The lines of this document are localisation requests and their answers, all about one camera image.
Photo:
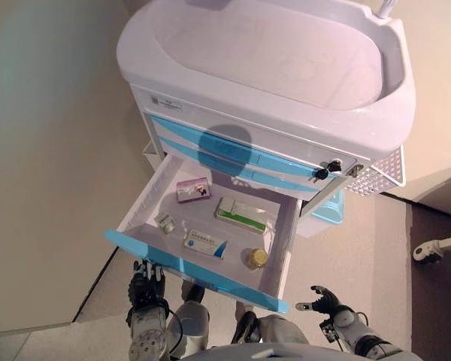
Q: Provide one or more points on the purple white medicine box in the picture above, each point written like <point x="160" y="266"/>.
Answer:
<point x="193" y="190"/>

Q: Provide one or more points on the yellow lid medicine bottle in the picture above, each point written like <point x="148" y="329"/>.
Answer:
<point x="255" y="257"/>

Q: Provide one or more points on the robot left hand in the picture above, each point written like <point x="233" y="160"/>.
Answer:
<point x="146" y="289"/>

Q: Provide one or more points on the light blue waste bin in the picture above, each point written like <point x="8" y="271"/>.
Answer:
<point x="329" y="208"/>

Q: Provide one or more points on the small green white box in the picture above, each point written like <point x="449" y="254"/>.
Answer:
<point x="164" y="222"/>

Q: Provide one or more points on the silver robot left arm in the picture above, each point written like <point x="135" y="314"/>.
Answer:
<point x="146" y="334"/>

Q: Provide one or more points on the white infusion pole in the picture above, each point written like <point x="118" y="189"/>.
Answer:
<point x="385" y="7"/>

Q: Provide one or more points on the green white medicine box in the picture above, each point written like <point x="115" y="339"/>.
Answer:
<point x="237" y="218"/>

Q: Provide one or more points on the white medical cart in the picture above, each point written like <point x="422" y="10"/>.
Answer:
<point x="248" y="56"/>

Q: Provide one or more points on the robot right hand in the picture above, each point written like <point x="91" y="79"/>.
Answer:
<point x="327" y="301"/>

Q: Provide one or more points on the silver cart latch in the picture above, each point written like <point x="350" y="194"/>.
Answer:
<point x="355" y="170"/>

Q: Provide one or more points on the white perforated side basket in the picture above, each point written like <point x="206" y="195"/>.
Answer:
<point x="379" y="173"/>

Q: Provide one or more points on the robot left leg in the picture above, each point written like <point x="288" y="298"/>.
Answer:
<point x="189" y="319"/>

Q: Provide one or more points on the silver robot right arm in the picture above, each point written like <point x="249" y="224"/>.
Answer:
<point x="361" y="334"/>

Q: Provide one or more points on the white cart label sticker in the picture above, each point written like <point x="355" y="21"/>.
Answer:
<point x="166" y="103"/>

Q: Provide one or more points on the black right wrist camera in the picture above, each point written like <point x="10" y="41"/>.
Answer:
<point x="329" y="331"/>

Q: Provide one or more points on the blue white medicine box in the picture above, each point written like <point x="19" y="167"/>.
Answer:
<point x="204" y="244"/>

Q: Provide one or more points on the grey robot torso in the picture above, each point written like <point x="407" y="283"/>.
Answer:
<point x="270" y="353"/>

